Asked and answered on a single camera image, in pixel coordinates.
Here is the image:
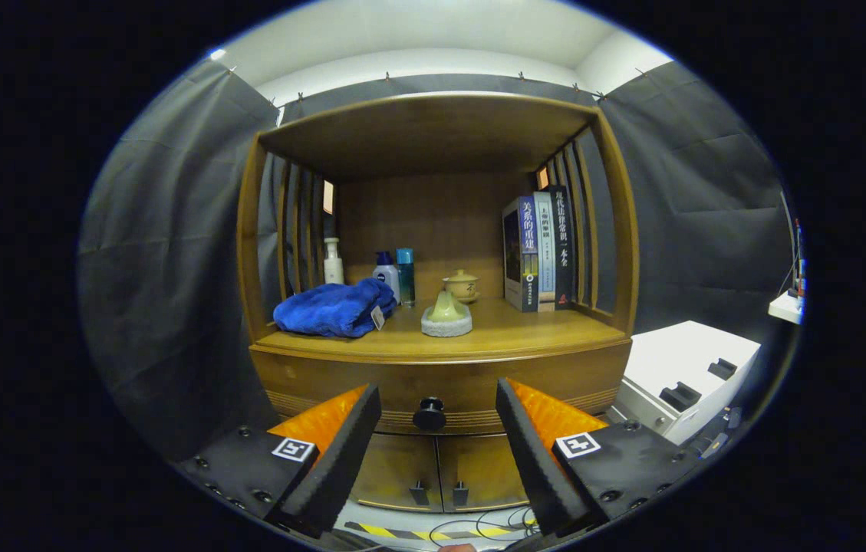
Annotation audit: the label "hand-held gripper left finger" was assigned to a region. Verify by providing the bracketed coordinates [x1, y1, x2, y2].
[172, 383, 384, 537]

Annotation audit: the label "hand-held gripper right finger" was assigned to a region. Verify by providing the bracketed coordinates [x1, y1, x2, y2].
[496, 377, 703, 537]

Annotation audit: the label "wooden drawer with black knob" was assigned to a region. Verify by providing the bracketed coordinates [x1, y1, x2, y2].
[252, 353, 633, 436]

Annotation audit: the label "pale green ornament grey base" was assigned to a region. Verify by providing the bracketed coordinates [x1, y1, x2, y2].
[421, 290, 473, 338]

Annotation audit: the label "wooden cabinet door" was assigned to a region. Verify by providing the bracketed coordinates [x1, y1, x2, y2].
[436, 433, 532, 511]
[348, 433, 445, 513]

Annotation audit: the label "wooden countertop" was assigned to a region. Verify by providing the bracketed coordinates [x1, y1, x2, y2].
[251, 297, 629, 363]

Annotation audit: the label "wooden cabinet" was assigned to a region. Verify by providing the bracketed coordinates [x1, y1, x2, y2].
[237, 92, 640, 513]

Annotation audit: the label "blue folded towel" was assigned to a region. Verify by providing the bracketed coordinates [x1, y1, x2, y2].
[273, 278, 398, 339]

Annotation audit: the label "beige lidded teacup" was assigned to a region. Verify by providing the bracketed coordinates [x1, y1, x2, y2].
[444, 269, 479, 298]

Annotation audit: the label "white pump bottle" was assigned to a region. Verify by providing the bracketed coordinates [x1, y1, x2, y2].
[323, 237, 344, 286]

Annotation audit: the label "white bottle with blue cap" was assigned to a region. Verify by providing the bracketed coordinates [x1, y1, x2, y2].
[373, 251, 401, 304]

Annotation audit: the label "teal slim bottle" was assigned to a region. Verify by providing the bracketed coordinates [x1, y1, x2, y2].
[396, 248, 416, 307]

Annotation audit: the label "book with white spine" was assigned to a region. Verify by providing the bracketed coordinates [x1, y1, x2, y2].
[532, 192, 558, 311]

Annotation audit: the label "book with blue spine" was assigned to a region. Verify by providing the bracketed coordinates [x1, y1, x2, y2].
[502, 195, 539, 313]

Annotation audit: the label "white side table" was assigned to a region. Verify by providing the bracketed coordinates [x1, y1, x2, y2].
[768, 290, 805, 325]

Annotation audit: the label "black floor cables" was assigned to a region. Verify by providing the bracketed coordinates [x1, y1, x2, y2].
[429, 510, 541, 541]

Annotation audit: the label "white box with black handles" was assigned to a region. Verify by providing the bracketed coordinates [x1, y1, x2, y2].
[613, 320, 762, 447]

